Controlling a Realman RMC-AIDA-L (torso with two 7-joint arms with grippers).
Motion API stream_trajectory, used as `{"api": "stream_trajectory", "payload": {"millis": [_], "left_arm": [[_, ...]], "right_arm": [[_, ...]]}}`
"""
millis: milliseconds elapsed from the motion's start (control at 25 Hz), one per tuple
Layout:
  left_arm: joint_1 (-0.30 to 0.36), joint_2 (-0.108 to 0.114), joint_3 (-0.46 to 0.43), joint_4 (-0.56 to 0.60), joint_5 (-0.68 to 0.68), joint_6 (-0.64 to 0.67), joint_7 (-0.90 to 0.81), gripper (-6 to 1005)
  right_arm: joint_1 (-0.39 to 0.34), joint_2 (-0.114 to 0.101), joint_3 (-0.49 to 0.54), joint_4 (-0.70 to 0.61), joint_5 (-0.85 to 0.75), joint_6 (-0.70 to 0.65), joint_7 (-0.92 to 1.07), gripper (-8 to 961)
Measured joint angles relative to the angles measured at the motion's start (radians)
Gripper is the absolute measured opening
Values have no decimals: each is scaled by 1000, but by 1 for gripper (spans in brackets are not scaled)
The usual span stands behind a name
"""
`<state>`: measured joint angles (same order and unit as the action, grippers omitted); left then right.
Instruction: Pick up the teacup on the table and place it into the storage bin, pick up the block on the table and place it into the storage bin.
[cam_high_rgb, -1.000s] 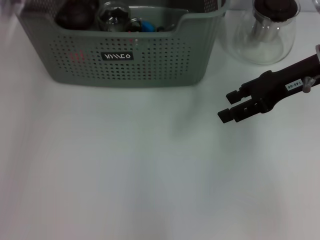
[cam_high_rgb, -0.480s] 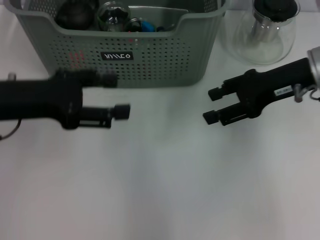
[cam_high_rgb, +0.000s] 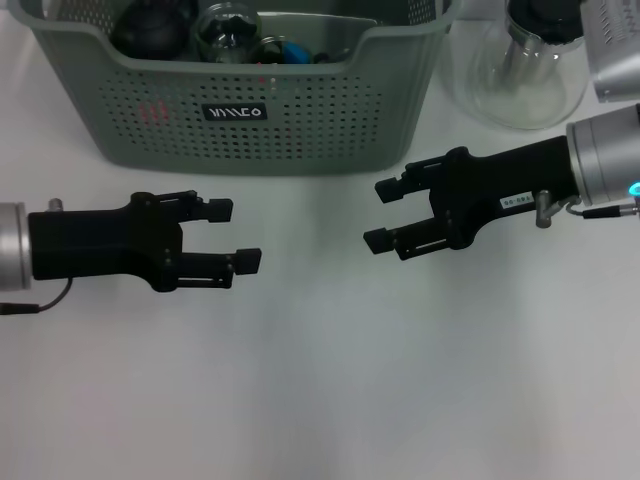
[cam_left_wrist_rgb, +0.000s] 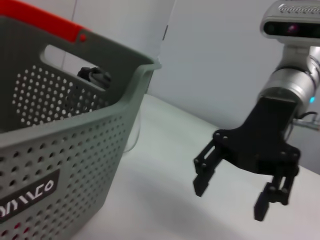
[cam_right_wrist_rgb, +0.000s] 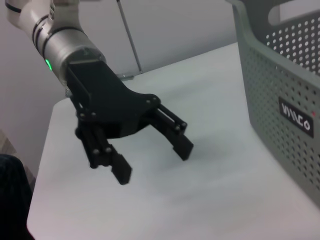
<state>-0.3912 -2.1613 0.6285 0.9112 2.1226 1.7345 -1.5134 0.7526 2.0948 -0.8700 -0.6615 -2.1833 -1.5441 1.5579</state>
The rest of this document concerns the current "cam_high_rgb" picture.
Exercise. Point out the blue square building plate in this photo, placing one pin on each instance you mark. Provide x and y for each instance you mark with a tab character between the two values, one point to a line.
295	52

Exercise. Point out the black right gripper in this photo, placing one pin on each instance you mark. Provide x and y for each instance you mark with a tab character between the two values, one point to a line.
500	190

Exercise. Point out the grey perforated storage bin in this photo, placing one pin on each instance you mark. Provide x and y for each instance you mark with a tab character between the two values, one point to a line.
350	130

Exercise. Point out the glass teapot steel infuser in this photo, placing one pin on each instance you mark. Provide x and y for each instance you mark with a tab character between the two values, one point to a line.
525	100

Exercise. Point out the black round teapot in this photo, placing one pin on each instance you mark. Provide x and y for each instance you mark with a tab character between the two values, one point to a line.
145	30

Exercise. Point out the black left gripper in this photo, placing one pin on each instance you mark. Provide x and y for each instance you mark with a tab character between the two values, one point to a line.
100	242

